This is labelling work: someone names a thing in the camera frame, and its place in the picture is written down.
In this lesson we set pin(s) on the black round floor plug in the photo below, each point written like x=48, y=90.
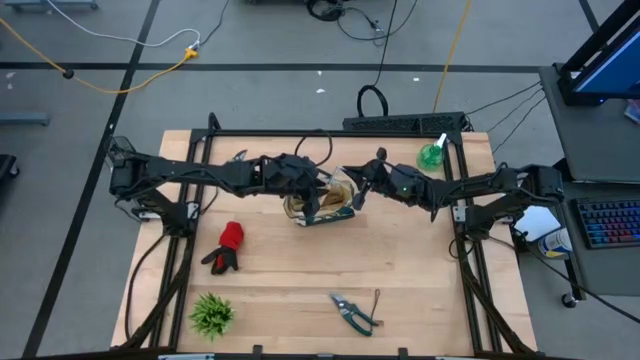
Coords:
x=68, y=74

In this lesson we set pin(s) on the black caster wheel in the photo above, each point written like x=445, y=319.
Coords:
x=568, y=300

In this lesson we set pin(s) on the black aluminium table frame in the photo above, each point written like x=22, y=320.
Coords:
x=250, y=134

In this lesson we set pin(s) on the black floor object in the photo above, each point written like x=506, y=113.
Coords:
x=7, y=165

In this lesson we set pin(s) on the white paper sheet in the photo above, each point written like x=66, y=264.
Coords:
x=537, y=222

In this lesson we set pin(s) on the grey monitor desk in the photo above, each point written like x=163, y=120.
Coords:
x=600, y=140

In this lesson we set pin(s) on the grey keyboard desk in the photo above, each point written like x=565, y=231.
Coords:
x=610, y=270

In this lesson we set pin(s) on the small green artificial plant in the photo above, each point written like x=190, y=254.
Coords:
x=212, y=316

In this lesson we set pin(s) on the red black gardening glove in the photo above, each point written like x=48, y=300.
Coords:
x=231, y=237

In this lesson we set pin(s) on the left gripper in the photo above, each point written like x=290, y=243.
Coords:
x=290, y=175

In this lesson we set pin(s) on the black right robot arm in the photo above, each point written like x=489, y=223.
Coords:
x=475, y=187

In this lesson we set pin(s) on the white blue round container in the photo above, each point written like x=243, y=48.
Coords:
x=555, y=244

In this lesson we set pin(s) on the blue-screen computer monitor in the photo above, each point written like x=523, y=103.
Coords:
x=615, y=70

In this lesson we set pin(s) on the black perforated power box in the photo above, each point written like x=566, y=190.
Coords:
x=400, y=122

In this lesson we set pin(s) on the grey metal floor bar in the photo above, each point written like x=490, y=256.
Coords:
x=25, y=119

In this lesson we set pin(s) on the green spray bottle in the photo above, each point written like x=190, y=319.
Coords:
x=430, y=157

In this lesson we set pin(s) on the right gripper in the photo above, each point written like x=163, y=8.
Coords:
x=387, y=180

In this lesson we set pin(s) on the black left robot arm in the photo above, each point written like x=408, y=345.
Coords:
x=200, y=172

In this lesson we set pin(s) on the backlit rainbow keyboard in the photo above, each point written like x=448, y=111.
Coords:
x=610, y=222

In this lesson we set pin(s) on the beige green gardening bag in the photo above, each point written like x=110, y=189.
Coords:
x=340, y=195

